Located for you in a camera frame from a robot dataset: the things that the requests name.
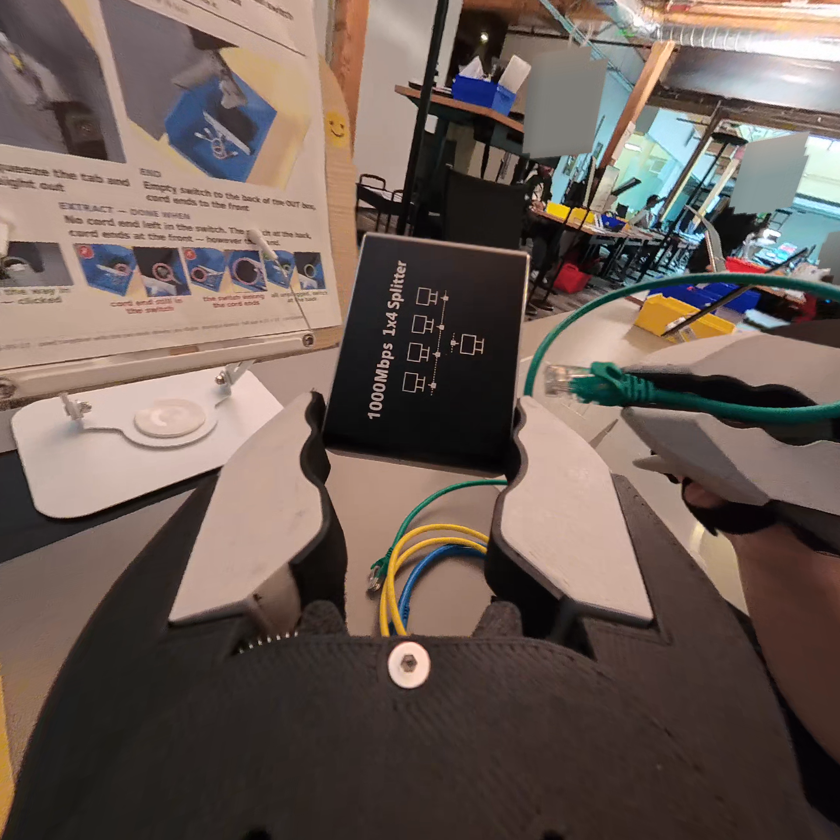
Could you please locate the blue storage bin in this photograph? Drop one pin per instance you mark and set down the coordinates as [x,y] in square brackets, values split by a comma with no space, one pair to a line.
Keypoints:
[482,95]

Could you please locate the wooden support post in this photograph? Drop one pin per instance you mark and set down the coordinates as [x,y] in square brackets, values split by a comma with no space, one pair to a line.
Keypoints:
[640,98]

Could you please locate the white stand base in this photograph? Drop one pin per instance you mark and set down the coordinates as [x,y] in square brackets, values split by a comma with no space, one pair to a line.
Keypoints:
[98,459]

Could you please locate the black mat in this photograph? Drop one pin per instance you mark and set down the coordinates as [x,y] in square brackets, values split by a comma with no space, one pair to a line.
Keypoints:
[19,518]

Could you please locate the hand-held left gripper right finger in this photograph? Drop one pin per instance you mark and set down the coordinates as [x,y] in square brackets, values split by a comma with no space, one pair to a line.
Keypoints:
[571,518]

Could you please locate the small yellow storage bin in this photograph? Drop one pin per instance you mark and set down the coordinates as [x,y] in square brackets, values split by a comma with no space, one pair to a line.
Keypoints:
[682,318]

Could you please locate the red storage bin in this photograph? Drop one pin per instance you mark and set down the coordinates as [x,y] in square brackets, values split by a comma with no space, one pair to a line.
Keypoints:
[572,279]

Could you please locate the person's right hand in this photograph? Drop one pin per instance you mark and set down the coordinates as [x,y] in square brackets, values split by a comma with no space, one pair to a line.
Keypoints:
[800,623]

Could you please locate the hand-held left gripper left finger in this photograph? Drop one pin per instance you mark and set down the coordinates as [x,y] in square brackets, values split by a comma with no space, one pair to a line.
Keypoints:
[256,505]

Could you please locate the yellow smiley sticker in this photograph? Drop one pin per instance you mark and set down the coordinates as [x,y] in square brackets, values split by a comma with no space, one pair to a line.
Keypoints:
[337,126]

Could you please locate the black ethernet splitter box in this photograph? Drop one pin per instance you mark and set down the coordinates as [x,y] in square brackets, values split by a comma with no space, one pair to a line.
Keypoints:
[426,354]

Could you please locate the printed instruction poster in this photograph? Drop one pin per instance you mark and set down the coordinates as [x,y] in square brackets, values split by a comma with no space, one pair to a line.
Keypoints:
[197,210]

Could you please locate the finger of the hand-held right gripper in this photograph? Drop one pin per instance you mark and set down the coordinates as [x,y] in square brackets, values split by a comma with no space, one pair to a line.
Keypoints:
[754,358]
[722,459]

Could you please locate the black chair back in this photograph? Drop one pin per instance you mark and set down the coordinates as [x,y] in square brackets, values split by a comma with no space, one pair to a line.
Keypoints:
[485,210]

